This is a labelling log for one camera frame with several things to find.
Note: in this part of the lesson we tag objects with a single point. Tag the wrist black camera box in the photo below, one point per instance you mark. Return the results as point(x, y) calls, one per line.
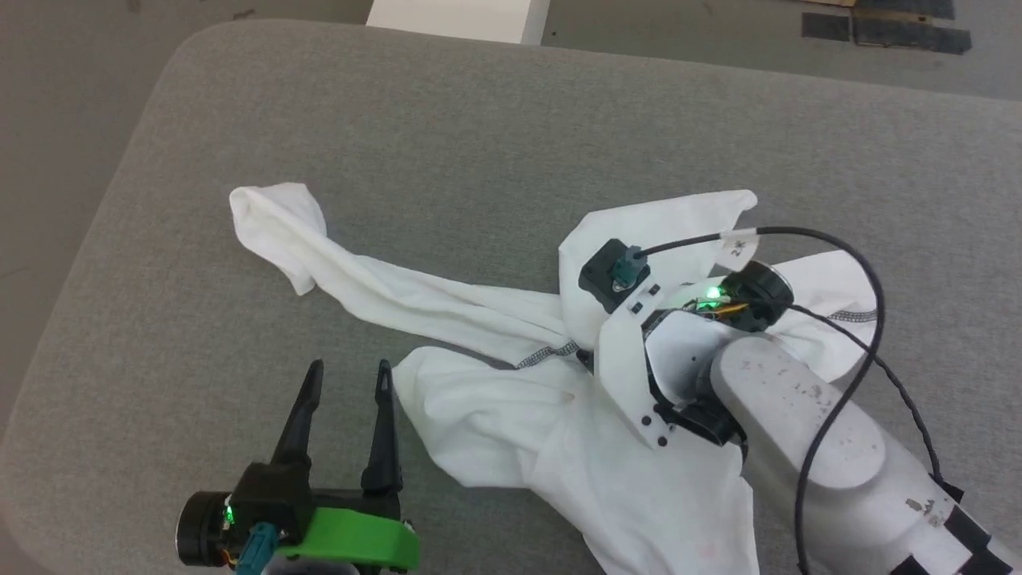
point(603, 275)
point(271, 495)

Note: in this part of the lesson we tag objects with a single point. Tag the white long sleeve garment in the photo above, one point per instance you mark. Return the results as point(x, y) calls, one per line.
point(495, 407)

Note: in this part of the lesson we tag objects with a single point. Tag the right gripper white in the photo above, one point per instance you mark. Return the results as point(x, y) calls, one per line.
point(623, 367)

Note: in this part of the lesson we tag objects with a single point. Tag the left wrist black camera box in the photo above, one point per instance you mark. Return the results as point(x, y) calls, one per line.
point(271, 495)

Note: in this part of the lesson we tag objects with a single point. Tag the small black floor tape patch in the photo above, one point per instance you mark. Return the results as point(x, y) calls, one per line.
point(826, 26)

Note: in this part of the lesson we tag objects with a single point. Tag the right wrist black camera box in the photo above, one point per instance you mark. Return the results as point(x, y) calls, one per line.
point(603, 275)

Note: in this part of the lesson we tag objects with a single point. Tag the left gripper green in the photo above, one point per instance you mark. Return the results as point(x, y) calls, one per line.
point(359, 543)

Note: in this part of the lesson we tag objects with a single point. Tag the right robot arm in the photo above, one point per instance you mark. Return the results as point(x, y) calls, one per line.
point(798, 415)

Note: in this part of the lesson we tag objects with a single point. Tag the white rectangular box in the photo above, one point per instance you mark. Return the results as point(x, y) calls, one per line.
point(455, 16)

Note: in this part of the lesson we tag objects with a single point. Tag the grey fabric covered table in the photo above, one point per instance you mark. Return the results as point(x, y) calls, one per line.
point(479, 144)

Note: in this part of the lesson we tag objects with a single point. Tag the long black floor tape strip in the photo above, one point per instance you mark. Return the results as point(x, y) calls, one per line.
point(910, 36)

